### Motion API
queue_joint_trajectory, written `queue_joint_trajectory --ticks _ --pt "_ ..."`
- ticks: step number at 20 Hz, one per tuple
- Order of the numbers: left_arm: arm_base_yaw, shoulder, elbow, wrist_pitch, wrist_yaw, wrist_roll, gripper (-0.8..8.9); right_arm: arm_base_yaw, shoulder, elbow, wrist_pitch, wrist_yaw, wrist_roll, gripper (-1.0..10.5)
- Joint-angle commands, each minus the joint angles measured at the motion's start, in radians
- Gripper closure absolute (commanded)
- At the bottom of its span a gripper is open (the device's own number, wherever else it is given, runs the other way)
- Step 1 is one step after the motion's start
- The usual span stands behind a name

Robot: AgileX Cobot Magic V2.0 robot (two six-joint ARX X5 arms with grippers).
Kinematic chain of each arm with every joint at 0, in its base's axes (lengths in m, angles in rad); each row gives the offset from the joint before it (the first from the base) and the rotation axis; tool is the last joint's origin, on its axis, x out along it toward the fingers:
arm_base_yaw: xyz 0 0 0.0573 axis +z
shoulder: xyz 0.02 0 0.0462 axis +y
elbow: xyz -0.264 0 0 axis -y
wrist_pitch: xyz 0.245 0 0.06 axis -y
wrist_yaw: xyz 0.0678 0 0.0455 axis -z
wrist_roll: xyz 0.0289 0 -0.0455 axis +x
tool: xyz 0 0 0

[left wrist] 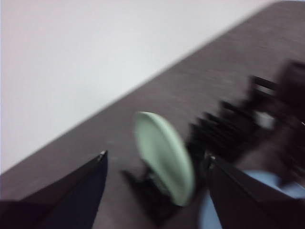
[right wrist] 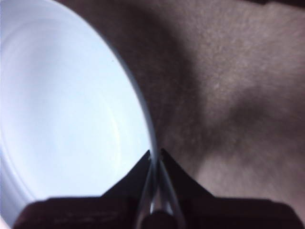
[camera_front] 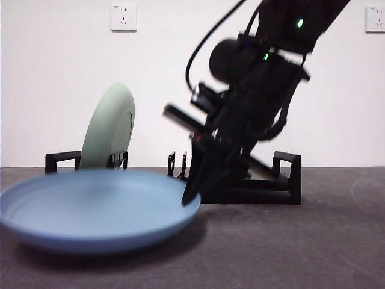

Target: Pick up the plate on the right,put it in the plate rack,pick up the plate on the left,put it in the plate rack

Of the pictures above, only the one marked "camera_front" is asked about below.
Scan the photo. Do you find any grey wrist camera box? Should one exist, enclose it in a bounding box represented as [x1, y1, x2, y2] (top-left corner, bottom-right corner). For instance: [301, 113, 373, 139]
[189, 81, 229, 114]

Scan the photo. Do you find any black plastic plate rack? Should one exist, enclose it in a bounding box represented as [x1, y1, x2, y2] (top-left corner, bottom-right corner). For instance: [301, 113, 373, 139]
[45, 149, 303, 207]

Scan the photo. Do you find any blue round plate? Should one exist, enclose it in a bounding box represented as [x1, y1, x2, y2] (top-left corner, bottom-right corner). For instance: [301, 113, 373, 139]
[0, 167, 202, 247]

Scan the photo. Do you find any green round plate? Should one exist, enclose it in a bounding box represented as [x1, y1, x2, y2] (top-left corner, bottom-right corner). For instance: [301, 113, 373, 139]
[79, 82, 136, 173]

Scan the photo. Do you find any white wall socket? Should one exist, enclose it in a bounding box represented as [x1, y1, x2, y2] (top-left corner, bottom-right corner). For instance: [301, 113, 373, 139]
[365, 5, 385, 34]
[110, 4, 138, 33]

